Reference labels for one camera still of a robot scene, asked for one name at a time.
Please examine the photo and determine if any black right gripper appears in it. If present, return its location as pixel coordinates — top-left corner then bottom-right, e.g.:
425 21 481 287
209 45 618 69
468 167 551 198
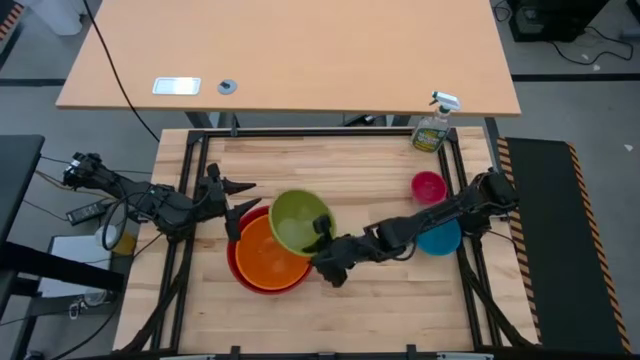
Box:
302 214 381 289

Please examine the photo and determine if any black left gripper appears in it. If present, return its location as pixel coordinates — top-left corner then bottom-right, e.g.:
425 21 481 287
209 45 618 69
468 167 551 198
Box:
193 162 263 243

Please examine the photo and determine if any green plastic bowl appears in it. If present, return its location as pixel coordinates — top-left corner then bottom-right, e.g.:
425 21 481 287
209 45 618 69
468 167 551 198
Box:
268 189 338 258

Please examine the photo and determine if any orange plastic bowl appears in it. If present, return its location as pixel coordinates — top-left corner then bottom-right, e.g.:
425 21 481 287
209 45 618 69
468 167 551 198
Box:
234 214 312 292

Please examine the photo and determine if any large red plastic bowl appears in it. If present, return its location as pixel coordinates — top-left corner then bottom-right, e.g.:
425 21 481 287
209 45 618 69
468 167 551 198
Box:
226 204 314 296

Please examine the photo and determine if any blue plastic bowl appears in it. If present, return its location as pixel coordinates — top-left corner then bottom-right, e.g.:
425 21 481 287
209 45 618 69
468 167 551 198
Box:
415 217 463 257

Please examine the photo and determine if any yellow and white container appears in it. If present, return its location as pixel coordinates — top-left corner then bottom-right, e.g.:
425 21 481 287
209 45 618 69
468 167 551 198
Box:
94 224 138 257

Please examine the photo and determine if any spray cleaner bottle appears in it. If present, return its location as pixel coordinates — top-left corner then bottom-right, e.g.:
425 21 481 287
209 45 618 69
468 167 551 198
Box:
410 90 462 154

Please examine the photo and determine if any black power adapter brick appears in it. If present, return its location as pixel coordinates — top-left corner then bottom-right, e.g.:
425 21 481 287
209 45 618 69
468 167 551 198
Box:
65 200 108 225

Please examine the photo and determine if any light wooden desk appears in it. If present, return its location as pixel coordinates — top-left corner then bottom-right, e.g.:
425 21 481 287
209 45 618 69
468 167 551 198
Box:
55 0 522 118

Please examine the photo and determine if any black side desk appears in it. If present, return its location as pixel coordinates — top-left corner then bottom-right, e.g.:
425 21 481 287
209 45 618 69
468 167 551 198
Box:
0 133 46 246

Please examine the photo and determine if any black mat with hazard stripes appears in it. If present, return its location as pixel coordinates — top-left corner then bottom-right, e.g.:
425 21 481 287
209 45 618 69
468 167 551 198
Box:
495 136 633 355

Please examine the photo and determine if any black computer tower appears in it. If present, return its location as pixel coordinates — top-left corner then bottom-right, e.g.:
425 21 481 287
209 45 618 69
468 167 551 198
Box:
507 0 612 43

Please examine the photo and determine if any black aluminium table frame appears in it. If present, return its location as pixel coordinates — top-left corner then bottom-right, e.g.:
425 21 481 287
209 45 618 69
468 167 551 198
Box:
117 126 539 359

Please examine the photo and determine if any black cable over desk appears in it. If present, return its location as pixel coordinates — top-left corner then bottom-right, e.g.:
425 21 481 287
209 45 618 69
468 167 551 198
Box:
82 0 161 143

